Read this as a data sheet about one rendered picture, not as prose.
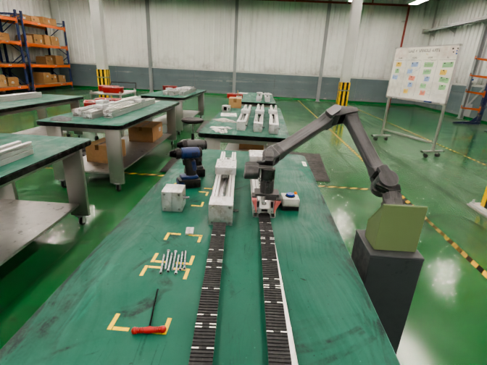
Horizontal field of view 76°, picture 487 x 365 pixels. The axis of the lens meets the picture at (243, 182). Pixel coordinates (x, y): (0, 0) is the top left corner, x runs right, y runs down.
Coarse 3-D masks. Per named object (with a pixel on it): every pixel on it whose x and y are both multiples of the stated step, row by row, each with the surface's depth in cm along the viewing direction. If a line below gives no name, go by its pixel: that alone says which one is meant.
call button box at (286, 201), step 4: (280, 196) 153; (284, 196) 148; (288, 196) 148; (296, 196) 149; (284, 200) 146; (288, 200) 146; (292, 200) 146; (296, 200) 146; (280, 204) 150; (284, 204) 146; (288, 204) 146; (292, 204) 146; (296, 204) 146; (284, 208) 147; (288, 208) 147; (292, 208) 147; (296, 208) 147
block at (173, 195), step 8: (168, 184) 146; (176, 184) 147; (168, 192) 138; (176, 192) 138; (184, 192) 145; (168, 200) 139; (176, 200) 139; (184, 200) 146; (168, 208) 140; (176, 208) 140
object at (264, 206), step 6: (252, 180) 160; (258, 180) 171; (252, 186) 153; (258, 186) 164; (252, 192) 151; (258, 198) 138; (252, 204) 146; (258, 204) 141; (264, 204) 142; (270, 204) 138; (252, 210) 144; (258, 210) 139; (264, 210) 140; (270, 210) 139; (258, 216) 140; (270, 216) 140
